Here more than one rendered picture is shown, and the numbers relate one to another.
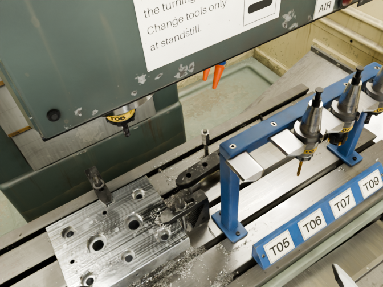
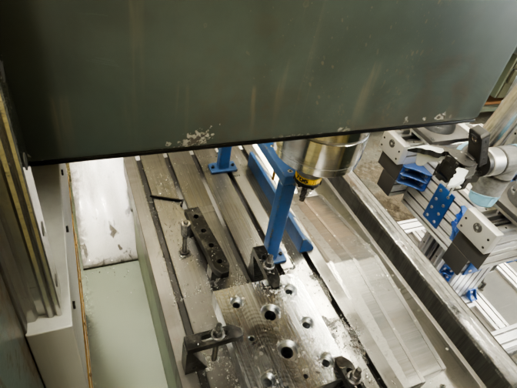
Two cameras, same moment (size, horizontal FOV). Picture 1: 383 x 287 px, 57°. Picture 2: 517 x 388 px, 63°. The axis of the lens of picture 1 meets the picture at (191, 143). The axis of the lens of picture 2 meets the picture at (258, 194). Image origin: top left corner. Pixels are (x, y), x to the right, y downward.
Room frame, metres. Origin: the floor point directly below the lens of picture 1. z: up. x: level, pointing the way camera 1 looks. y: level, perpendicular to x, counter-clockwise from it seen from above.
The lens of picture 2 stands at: (0.56, 0.76, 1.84)
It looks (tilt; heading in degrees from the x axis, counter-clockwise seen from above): 40 degrees down; 268
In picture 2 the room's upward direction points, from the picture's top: 11 degrees clockwise
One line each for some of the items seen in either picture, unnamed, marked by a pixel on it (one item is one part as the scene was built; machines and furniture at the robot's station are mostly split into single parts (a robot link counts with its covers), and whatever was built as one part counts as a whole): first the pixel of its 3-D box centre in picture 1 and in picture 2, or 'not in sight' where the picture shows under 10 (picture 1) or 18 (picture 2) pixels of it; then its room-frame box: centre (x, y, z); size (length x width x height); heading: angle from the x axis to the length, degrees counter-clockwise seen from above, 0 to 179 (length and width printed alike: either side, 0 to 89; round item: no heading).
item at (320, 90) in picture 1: (317, 96); not in sight; (0.50, -0.25, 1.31); 0.02 x 0.02 x 0.03
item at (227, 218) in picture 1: (229, 195); (277, 222); (0.47, -0.08, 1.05); 0.10 x 0.05 x 0.30; 27
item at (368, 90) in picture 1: (379, 91); not in sight; (0.60, -0.45, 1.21); 0.06 x 0.06 x 0.03
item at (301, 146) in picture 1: (289, 143); not in sight; (0.47, -0.20, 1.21); 0.07 x 0.05 x 0.01; 27
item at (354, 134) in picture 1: (357, 119); (226, 134); (0.67, -0.47, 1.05); 0.10 x 0.05 x 0.30; 27
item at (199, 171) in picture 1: (213, 165); (206, 245); (0.65, -0.06, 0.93); 0.26 x 0.05 x 0.06; 122
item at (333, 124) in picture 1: (327, 121); not in sight; (0.52, -0.30, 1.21); 0.07 x 0.05 x 0.01; 27
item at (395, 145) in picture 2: not in sight; (427, 142); (-0.16, -0.84, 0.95); 0.40 x 0.13 x 0.09; 27
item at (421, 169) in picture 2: not in sight; (414, 178); (-0.10, -0.69, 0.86); 0.09 x 0.09 x 0.09; 27
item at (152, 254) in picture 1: (117, 237); (277, 336); (0.44, 0.21, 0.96); 0.29 x 0.23 x 0.05; 117
